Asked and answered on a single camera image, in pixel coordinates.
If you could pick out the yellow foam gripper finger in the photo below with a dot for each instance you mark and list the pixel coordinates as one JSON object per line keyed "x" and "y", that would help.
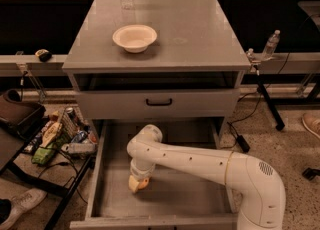
{"x": 134, "y": 184}

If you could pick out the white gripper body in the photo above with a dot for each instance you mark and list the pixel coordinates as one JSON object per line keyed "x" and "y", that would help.
{"x": 141, "y": 173}

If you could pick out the orange fruit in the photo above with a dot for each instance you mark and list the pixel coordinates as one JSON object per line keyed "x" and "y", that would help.
{"x": 144, "y": 184}

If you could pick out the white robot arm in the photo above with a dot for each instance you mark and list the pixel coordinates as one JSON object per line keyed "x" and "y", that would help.
{"x": 263, "y": 193}

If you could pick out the open grey bottom drawer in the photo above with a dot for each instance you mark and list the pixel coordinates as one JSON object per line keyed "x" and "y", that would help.
{"x": 172, "y": 200}

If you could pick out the closed grey upper drawer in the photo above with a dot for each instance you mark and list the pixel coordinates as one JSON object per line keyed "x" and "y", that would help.
{"x": 131, "y": 104}

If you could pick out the grey drawer cabinet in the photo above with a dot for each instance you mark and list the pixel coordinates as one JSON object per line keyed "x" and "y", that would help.
{"x": 195, "y": 49}

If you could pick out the green snack bag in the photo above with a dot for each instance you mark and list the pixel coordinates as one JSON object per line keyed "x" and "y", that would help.
{"x": 44, "y": 154}

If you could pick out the white sneaker lower left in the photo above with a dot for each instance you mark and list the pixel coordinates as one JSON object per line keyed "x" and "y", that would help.
{"x": 12, "y": 209}

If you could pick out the black stand leg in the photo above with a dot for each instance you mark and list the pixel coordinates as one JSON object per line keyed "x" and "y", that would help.
{"x": 262, "y": 89}

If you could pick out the yellow black tape measure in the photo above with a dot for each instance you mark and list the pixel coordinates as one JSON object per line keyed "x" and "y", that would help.
{"x": 43, "y": 55}

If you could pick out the black object on floor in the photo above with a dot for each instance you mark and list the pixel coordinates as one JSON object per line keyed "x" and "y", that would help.
{"x": 310, "y": 173}

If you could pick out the small plastic bottle on ledge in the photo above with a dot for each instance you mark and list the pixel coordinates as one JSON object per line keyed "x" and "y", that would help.
{"x": 271, "y": 45}

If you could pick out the tan shoe at right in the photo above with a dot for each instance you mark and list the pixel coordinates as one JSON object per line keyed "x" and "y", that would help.
{"x": 312, "y": 124}

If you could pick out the black drawer handle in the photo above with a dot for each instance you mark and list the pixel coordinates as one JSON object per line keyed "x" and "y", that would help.
{"x": 159, "y": 103}

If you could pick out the wire basket of snacks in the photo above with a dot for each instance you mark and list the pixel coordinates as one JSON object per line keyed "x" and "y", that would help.
{"x": 70, "y": 135}

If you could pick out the black power adapter with cable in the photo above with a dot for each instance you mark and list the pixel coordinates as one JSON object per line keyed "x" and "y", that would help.
{"x": 239, "y": 139}

